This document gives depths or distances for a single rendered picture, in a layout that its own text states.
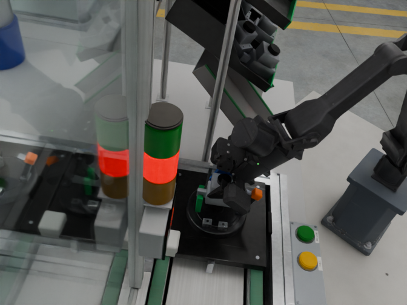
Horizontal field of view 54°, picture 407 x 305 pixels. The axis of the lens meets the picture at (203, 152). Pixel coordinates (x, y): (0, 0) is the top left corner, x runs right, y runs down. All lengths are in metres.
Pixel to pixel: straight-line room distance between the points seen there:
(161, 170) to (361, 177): 0.61
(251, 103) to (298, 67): 2.24
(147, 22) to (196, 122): 0.93
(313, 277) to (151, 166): 0.53
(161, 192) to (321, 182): 0.77
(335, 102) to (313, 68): 2.68
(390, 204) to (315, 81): 2.34
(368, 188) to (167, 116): 0.64
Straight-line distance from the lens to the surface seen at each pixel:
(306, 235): 0.98
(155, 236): 0.60
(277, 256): 0.95
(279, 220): 1.01
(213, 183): 0.86
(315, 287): 0.94
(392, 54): 0.74
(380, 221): 1.08
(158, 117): 0.49
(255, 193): 0.88
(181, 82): 1.49
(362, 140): 1.47
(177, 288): 0.91
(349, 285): 1.10
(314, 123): 0.74
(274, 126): 0.75
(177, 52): 3.25
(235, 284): 0.94
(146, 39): 0.42
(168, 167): 0.53
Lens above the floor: 1.74
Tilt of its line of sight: 46 degrees down
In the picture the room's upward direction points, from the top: 11 degrees clockwise
